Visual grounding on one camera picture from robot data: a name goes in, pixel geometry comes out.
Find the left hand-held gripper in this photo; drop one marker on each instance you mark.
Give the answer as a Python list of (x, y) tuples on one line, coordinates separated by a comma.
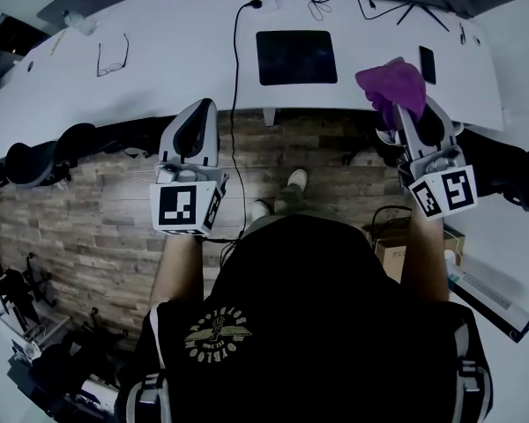
[(176, 205)]

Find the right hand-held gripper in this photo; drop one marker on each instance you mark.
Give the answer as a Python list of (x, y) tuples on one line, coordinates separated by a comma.
[(449, 192)]

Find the purple cloth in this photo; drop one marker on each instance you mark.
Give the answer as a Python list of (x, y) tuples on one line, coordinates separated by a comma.
[(392, 86)]

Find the black mouse pad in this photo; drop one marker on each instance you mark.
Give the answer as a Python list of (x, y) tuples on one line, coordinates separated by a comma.
[(296, 57)]

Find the person's left forearm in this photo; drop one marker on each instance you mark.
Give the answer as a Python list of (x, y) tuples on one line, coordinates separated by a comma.
[(178, 267)]

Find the person's right forearm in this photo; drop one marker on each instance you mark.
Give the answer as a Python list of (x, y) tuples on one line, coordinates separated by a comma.
[(423, 258)]

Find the black smartphone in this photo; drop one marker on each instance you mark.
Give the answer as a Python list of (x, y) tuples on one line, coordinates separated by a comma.
[(427, 64)]

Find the white desk leg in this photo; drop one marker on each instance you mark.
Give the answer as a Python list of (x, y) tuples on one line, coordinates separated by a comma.
[(269, 117)]

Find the black mesh office chair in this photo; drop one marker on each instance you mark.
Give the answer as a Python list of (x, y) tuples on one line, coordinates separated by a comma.
[(35, 161), (511, 170)]

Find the person's white shoe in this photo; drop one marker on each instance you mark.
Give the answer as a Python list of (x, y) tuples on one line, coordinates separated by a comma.
[(297, 178), (259, 210)]

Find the small black pliers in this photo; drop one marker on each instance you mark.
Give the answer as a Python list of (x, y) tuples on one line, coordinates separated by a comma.
[(462, 35)]

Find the black-framed eyeglasses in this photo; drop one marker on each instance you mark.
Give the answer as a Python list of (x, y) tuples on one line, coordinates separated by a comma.
[(110, 69)]

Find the person's olive trousers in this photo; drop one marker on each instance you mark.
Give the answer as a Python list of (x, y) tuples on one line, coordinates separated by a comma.
[(288, 201)]

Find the brown cardboard box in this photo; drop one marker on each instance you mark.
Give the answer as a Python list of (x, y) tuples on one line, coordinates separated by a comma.
[(390, 254)]

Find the clear plastic water bottle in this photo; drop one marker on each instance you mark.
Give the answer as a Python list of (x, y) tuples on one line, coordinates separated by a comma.
[(81, 24)]

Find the long white appliance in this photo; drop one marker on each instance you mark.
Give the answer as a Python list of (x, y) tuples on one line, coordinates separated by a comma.
[(489, 298)]

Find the person's black shirt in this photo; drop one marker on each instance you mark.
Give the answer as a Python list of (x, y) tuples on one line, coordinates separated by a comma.
[(300, 280)]

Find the black tripod stand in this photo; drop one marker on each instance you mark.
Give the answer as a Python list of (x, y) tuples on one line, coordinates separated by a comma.
[(13, 284)]

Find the white storage cart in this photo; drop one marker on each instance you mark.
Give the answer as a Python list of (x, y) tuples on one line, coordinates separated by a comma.
[(20, 337)]

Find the black swivel chair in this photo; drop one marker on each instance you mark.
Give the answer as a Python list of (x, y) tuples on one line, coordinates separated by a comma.
[(61, 368)]

